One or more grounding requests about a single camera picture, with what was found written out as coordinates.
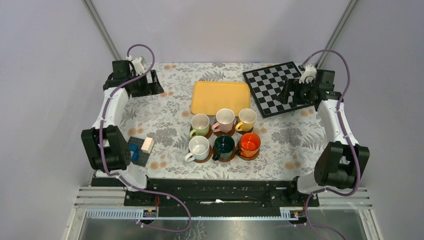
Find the yellow plastic tray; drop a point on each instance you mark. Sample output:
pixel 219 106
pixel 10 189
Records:
pixel 211 96

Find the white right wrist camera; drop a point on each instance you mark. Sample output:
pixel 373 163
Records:
pixel 308 75

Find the blue building block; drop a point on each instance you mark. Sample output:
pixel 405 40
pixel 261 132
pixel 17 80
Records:
pixel 135 152

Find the aluminium frame rail left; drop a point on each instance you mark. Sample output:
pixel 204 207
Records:
pixel 104 33

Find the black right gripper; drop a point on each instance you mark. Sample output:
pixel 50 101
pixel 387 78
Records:
pixel 292 85

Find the beige building block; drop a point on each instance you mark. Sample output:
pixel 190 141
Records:
pixel 147 145

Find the white mug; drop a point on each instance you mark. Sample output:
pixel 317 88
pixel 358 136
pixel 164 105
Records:
pixel 199 149

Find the aluminium frame rail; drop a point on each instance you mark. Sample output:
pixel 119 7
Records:
pixel 341 23
pixel 104 33

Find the pink mug back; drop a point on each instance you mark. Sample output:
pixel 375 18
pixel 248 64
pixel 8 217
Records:
pixel 200 125

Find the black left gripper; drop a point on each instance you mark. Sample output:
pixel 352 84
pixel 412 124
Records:
pixel 153 87

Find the aluminium frame rail right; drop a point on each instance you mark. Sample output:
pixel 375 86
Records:
pixel 341 23

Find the dark green mug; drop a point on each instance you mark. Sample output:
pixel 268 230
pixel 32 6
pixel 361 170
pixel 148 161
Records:
pixel 224 141

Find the brown coaster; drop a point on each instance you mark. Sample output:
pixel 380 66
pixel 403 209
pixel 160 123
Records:
pixel 208 134
pixel 248 158
pixel 223 154
pixel 220 133
pixel 207 158

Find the grey building block baseplate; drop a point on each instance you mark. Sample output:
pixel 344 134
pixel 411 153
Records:
pixel 143 157

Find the pink mug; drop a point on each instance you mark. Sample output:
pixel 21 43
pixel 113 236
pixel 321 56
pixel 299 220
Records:
pixel 224 121
pixel 200 125

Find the dark walnut wooden coaster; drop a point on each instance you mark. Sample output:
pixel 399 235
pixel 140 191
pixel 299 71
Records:
pixel 245 132

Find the pink mug front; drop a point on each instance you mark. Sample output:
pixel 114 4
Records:
pixel 224 121

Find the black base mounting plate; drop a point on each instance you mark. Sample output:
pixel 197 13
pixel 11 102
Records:
pixel 214 198

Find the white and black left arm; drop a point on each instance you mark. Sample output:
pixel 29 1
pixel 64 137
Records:
pixel 105 146

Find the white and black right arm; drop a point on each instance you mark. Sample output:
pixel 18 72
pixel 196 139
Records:
pixel 343 161

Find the cream yellow mug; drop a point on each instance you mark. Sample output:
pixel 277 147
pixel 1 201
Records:
pixel 246 120

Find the orange cup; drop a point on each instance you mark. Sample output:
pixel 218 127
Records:
pixel 249 144

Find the black and white chessboard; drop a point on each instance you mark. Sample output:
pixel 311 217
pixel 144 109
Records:
pixel 266 84

